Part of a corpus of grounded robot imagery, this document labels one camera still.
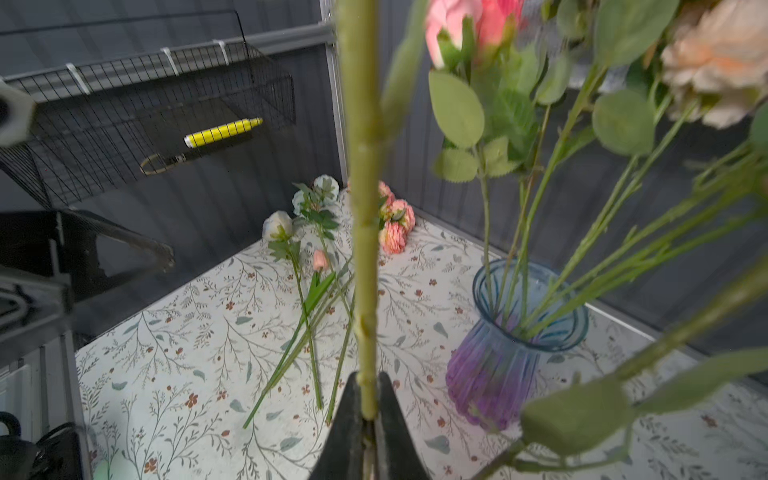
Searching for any floral table cloth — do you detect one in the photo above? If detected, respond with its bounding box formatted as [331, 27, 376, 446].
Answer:
[76, 219, 767, 479]

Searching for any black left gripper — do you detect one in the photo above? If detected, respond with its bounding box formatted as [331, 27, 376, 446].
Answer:
[1, 209, 175, 364]

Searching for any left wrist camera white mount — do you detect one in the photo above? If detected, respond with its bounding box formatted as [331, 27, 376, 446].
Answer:
[0, 81, 36, 148]

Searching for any yellow marker pen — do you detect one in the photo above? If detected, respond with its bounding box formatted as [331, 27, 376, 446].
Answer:
[183, 117, 264, 149]

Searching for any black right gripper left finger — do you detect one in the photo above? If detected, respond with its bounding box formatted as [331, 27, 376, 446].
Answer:
[309, 372, 364, 480]

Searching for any white peony spray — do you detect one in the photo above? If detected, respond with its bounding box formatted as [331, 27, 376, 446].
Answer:
[504, 1, 767, 339]

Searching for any light pink rose stem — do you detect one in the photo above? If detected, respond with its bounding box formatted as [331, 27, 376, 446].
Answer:
[426, 1, 495, 301]

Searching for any bunch of artificial flowers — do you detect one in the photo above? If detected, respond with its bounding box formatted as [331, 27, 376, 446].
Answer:
[241, 173, 418, 431]

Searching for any pink red rose stem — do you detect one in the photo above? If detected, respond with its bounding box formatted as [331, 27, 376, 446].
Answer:
[472, 1, 546, 328]

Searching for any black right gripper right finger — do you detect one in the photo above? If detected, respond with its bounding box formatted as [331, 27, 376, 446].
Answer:
[374, 372, 430, 480]

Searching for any green flower stem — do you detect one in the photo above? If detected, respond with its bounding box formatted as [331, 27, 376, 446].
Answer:
[336, 1, 428, 421]

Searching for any black wire mesh basket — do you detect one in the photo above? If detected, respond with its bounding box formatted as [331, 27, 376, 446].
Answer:
[1, 9, 296, 209]

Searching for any blue purple glass vase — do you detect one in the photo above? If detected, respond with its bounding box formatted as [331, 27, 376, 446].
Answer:
[446, 259, 589, 431]

